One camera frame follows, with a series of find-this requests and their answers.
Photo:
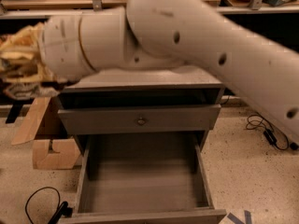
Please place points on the tan foam gripper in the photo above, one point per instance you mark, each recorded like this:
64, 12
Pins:
61, 47

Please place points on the brown chip bag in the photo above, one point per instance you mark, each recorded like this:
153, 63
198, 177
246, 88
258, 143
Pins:
34, 92

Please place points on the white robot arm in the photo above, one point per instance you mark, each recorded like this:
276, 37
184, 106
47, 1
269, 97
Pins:
164, 34

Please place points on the grey drawer cabinet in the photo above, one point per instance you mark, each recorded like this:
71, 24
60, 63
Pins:
187, 85

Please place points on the round brass drawer knob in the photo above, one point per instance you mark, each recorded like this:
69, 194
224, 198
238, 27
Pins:
141, 121

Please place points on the open grey middle drawer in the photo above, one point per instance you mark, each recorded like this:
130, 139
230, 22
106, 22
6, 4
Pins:
143, 178

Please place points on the black table leg left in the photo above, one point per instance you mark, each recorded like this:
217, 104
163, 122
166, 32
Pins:
14, 112

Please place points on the tall wooden block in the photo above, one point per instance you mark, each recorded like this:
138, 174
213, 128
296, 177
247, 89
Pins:
31, 122

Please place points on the notched wooden block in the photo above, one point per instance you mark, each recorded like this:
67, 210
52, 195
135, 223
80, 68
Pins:
55, 154

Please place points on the blue tape marker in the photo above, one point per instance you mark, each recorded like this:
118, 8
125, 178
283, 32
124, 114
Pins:
247, 219

